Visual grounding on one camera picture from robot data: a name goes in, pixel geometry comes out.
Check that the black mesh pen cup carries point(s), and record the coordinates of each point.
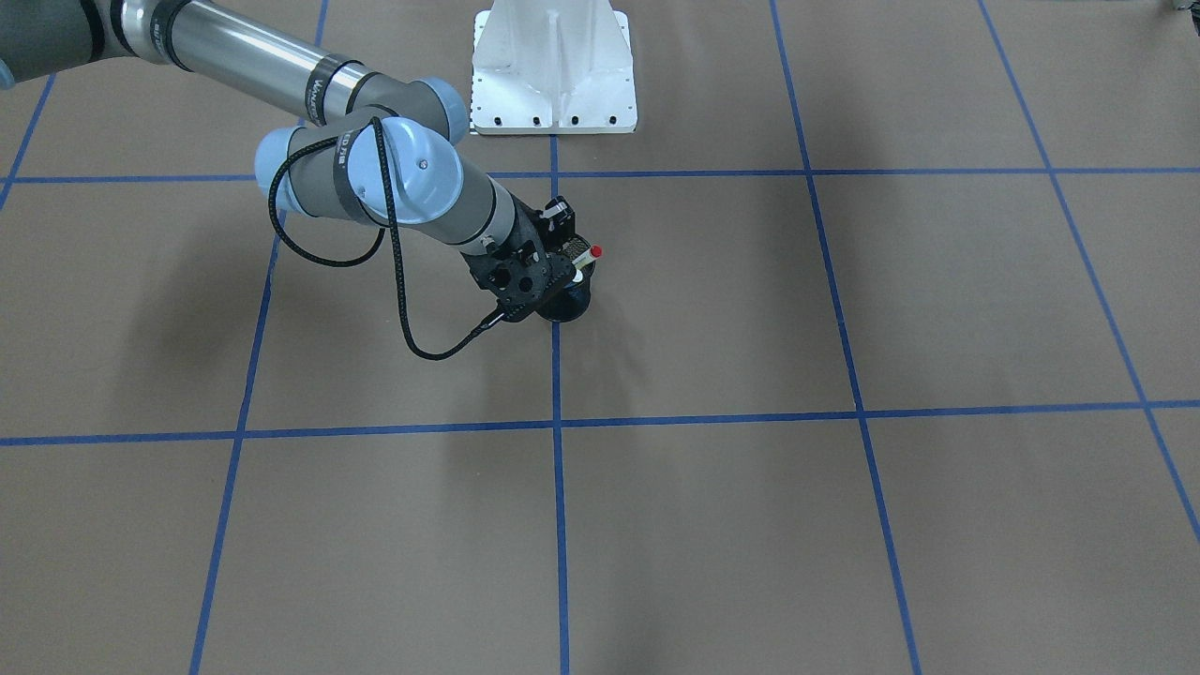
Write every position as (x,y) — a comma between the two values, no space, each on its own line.
(569,304)

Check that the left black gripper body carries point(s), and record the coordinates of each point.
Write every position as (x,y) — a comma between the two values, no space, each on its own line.
(555,249)

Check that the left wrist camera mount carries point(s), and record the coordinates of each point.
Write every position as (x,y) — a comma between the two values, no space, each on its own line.
(520,288)

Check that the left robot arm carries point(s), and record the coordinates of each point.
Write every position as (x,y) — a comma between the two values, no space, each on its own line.
(373,150)

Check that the red capped marker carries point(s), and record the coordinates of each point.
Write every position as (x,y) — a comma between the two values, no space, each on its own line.
(589,256)

